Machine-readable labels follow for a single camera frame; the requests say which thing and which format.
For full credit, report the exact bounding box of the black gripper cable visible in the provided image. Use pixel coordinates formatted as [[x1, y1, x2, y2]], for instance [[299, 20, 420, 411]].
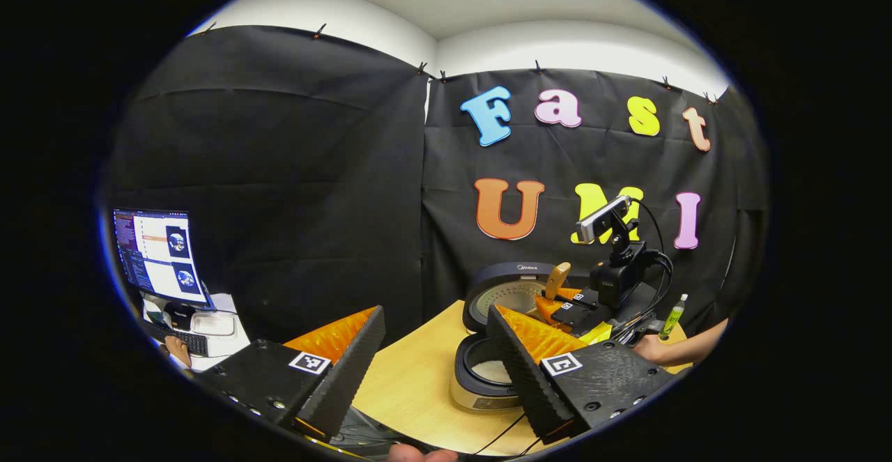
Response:
[[627, 199, 675, 330]]

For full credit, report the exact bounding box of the white side desk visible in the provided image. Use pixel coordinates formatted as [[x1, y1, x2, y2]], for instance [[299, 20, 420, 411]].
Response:
[[143, 292, 253, 374]]

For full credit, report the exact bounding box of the wooden spoon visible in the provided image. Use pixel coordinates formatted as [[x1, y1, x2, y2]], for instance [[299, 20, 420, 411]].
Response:
[[545, 262, 572, 302]]

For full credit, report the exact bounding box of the green drink bottle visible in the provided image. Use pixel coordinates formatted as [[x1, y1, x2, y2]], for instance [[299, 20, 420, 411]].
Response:
[[659, 293, 689, 341]]

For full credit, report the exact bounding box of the black backdrop cloth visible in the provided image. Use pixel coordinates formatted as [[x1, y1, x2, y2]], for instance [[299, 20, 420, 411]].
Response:
[[105, 24, 767, 351]]

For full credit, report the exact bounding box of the row of black cloth clips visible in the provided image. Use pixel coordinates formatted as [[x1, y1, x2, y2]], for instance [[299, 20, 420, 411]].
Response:
[[202, 22, 718, 104]]

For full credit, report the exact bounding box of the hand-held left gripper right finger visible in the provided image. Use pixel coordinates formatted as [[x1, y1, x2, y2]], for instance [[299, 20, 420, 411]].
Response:
[[486, 304, 691, 445]]

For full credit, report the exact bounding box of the white plastic box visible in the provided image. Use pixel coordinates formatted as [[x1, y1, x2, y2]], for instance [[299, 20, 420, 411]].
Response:
[[190, 311, 238, 338]]

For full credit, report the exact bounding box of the small black desk device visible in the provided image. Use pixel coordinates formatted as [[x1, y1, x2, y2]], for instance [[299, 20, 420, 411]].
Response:
[[164, 302, 197, 330]]

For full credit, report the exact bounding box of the black keyboard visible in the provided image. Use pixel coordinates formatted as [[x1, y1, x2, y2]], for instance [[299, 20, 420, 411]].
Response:
[[143, 319, 210, 357]]

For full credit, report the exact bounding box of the black and silver rice cooker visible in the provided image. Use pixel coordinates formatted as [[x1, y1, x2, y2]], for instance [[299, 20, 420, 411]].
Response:
[[449, 261, 580, 413]]

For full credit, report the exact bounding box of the laptop screen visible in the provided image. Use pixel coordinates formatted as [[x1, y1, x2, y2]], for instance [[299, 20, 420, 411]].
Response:
[[111, 208, 213, 307]]

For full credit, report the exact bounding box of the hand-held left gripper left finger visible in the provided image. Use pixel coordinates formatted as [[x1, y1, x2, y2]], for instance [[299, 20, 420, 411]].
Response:
[[190, 305, 388, 442]]

